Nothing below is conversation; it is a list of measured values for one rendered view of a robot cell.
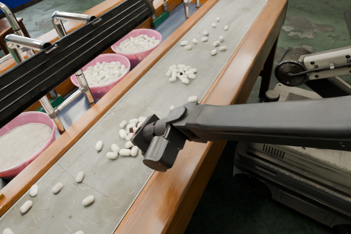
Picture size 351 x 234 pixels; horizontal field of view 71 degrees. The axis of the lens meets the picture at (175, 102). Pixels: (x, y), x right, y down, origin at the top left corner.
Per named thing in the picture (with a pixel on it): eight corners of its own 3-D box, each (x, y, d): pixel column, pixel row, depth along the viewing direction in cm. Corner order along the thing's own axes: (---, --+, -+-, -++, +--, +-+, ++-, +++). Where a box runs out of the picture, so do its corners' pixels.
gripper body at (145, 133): (128, 141, 62) (143, 136, 56) (150, 114, 68) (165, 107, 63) (145, 158, 64) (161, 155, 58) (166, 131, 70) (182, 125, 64)
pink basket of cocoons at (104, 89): (140, 69, 125) (136, 53, 118) (125, 104, 105) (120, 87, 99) (91, 69, 129) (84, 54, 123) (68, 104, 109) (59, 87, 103)
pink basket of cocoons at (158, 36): (172, 48, 137) (171, 32, 131) (146, 74, 121) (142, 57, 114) (134, 41, 148) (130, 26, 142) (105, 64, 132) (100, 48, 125)
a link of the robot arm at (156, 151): (213, 126, 55) (187, 103, 51) (199, 174, 48) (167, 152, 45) (177, 134, 63) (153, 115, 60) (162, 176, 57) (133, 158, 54)
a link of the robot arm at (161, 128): (190, 121, 58) (173, 108, 56) (182, 147, 55) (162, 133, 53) (173, 127, 64) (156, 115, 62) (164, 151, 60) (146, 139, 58)
